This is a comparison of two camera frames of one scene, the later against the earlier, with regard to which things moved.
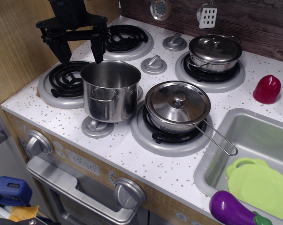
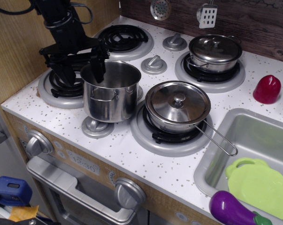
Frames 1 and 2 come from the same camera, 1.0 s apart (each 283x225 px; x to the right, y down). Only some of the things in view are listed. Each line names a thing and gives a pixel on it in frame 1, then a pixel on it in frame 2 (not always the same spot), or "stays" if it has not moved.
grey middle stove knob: x=155 y=65 stays
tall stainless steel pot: x=110 y=90 stays
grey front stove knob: x=95 y=129 stays
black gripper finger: x=98 y=45 -> x=98 y=65
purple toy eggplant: x=225 y=209 stays
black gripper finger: x=62 y=49 -> x=65 y=70
